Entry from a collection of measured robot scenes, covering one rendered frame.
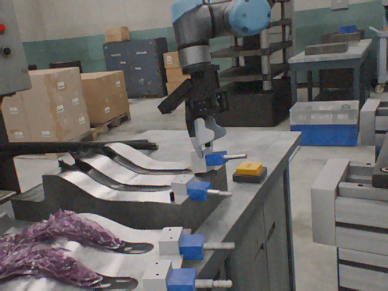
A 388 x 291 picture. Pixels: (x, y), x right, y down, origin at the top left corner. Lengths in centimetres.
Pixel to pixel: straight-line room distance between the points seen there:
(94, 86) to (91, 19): 390
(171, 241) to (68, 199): 37
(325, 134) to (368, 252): 349
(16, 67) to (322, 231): 131
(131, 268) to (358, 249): 36
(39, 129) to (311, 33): 464
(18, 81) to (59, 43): 824
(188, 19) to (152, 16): 747
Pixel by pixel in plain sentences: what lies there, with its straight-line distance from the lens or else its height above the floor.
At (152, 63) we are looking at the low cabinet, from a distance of 790.
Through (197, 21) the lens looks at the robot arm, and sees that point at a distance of 96.
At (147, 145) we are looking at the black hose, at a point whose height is 83.
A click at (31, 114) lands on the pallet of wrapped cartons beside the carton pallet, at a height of 49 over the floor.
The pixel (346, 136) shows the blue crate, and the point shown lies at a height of 10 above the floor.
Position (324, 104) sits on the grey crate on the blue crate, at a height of 32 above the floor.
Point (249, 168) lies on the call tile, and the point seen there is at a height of 84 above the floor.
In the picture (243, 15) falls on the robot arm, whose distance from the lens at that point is 83.
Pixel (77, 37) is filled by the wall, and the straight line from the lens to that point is 953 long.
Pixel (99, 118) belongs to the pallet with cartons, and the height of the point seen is 22.
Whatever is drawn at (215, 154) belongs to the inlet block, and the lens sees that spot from 95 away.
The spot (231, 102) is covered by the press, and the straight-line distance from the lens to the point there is 500.
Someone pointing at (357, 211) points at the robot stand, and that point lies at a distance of 62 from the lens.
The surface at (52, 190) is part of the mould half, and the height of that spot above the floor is 89.
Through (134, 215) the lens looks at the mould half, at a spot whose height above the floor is 85.
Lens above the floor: 123
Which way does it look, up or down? 15 degrees down
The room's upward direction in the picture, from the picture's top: 6 degrees counter-clockwise
